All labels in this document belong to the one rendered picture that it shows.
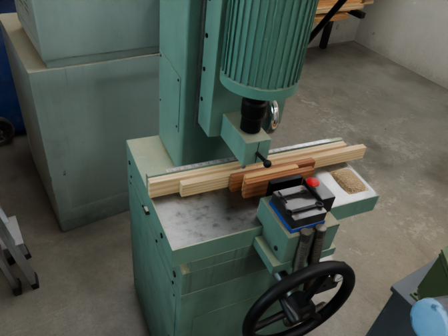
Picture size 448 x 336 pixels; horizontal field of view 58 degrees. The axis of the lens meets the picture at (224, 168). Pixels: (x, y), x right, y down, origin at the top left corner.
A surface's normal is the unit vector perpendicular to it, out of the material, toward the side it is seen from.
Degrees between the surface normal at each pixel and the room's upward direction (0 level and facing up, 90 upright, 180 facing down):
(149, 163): 0
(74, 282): 0
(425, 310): 76
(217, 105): 90
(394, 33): 90
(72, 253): 0
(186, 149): 90
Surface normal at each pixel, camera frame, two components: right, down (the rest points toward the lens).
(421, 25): -0.84, 0.26
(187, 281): 0.40, 0.61
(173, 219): 0.11, -0.77
